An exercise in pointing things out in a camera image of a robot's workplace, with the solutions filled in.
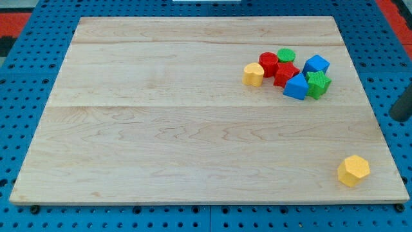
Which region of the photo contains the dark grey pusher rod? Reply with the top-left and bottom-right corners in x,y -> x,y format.
389,84 -> 411,122

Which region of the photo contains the blue cube block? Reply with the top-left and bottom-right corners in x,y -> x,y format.
302,55 -> 330,77

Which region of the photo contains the green star block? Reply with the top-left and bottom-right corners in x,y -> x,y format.
305,71 -> 332,100

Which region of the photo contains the red star block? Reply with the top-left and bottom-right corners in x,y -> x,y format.
273,62 -> 300,88

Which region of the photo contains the yellow hexagon block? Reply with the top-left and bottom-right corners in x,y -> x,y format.
337,155 -> 371,188

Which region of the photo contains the blue triangle block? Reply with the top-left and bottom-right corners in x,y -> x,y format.
283,73 -> 309,100

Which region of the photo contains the green cylinder block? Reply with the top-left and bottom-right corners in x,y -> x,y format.
277,48 -> 295,63

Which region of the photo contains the red cylinder block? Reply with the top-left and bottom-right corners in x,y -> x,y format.
258,52 -> 279,78

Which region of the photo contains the yellow heart block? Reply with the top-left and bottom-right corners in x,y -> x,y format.
242,63 -> 265,87

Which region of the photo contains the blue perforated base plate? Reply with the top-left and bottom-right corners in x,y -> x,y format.
1,0 -> 411,231

